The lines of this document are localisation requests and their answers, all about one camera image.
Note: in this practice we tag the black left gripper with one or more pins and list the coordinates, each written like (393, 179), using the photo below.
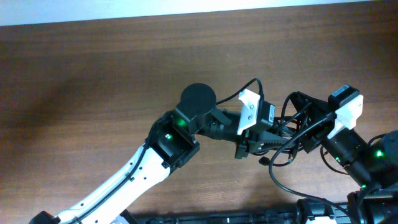
(254, 143)

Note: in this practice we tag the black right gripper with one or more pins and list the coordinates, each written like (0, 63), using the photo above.
(311, 137)

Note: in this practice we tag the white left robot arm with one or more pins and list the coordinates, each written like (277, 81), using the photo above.
(171, 144)

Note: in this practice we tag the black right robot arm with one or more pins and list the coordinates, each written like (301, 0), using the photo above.
(371, 164)

